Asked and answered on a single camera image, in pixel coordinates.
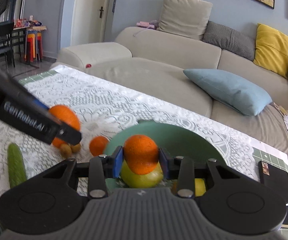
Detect brown kiwi fruit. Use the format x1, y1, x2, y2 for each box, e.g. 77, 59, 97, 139
59, 144, 72, 159
70, 144, 81, 153

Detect large orange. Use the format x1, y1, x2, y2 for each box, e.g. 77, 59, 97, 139
48, 104, 82, 148

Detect green plastic bowl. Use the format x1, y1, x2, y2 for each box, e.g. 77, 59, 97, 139
103, 121, 226, 190

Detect yellow lemon fruit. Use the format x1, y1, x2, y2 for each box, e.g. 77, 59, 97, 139
194, 178, 206, 197

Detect green cucumber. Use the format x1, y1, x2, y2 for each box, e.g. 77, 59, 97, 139
7, 143, 27, 189

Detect stacked colourful stools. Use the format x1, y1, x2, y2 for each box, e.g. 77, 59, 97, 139
24, 30, 43, 63

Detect black dining chair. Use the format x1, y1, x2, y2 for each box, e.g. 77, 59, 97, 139
0, 22, 15, 67

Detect small orange mandarin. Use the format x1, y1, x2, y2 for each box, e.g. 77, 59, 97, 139
89, 136, 109, 157

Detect yellow-green apple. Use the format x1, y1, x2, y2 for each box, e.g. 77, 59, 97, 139
120, 161, 164, 189

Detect white lace tablecloth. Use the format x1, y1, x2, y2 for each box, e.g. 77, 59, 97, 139
0, 66, 258, 196

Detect light blue pillow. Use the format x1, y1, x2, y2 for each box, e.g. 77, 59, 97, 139
184, 69, 272, 116

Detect beige sectional sofa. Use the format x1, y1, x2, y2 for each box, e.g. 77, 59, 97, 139
56, 27, 288, 163

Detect yellow cushion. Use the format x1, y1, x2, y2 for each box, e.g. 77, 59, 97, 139
253, 23, 288, 79

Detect grey cushion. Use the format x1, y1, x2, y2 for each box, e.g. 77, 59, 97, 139
202, 21, 256, 61

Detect pink toy on sofa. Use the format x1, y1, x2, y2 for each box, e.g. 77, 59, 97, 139
136, 21, 156, 29

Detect beige back cushion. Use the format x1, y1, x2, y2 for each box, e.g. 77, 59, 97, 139
158, 0, 213, 40

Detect white door with handle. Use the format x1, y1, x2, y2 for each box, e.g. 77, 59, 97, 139
70, 0, 108, 46

